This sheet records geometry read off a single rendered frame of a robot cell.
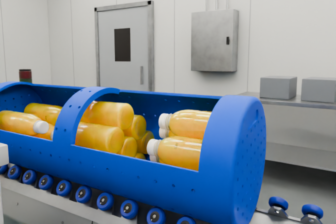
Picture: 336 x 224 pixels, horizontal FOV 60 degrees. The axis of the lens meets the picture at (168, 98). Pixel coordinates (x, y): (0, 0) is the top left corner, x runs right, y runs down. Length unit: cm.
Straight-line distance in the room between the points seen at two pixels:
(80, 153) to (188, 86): 377
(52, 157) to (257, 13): 356
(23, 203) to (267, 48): 347
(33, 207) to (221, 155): 62
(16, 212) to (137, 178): 50
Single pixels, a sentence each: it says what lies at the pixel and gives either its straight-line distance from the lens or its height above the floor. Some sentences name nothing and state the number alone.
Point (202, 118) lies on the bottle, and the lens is 64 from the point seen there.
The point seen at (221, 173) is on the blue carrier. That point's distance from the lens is 54.
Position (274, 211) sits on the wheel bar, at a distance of 79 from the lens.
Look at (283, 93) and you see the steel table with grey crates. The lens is 321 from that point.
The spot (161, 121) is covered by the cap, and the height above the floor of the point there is 116.
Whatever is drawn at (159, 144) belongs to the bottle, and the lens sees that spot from 67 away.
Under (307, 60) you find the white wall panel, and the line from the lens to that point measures 392.
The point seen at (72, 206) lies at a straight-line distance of 86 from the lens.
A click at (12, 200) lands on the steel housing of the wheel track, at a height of 88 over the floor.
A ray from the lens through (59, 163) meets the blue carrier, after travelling 81.
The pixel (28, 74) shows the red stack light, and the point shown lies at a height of 123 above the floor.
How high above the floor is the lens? 131
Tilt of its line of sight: 8 degrees down
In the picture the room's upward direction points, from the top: straight up
